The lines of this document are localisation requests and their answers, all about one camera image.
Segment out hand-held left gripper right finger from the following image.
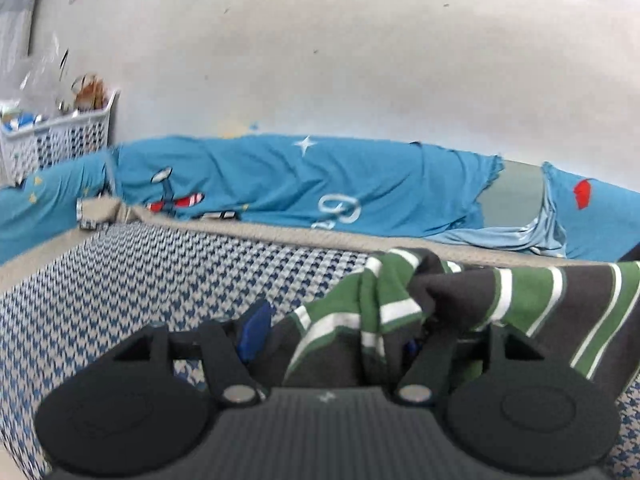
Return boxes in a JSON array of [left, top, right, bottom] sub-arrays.
[[395, 325, 546, 405]]

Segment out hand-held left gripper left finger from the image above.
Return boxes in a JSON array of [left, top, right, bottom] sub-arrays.
[[107, 300, 273, 406]]

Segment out green grey striped shirt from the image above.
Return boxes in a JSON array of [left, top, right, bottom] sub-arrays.
[[250, 247, 640, 401]]

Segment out blue houndstooth mattress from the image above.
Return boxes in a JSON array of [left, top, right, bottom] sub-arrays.
[[0, 197, 640, 480]]

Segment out blue airplane print bumper cover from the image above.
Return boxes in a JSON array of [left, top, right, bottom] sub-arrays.
[[0, 134, 640, 266]]

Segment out white plastic basket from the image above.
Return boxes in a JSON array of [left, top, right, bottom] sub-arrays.
[[0, 87, 121, 186]]

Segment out brown plush toy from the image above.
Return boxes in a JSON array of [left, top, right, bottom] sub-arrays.
[[72, 74, 108, 111]]

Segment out clear plastic bag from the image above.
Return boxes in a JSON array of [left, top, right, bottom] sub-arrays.
[[20, 35, 71, 116]]

